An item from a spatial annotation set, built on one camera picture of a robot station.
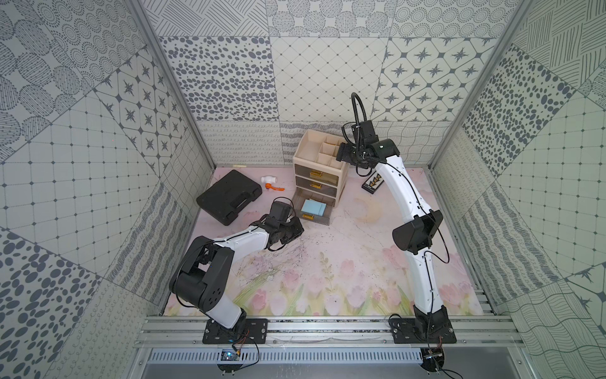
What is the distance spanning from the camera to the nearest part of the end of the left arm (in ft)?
2.33

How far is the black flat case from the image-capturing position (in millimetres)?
1001

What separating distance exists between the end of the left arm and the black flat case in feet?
1.01
